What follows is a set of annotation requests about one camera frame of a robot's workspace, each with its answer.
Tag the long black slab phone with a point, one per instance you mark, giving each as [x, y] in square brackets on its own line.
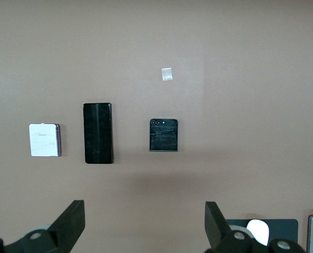
[98, 133]

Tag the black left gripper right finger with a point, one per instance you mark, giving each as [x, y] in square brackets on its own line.
[219, 232]

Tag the small clear tape patch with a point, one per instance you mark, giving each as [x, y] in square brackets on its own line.
[166, 74]

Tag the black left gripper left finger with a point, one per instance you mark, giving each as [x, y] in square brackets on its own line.
[64, 229]

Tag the white flip phone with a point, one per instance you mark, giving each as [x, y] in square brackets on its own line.
[43, 139]

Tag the black mouse pad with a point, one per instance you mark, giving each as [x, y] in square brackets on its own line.
[283, 229]

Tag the black flip phone dual cameras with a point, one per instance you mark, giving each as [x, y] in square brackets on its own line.
[163, 137]

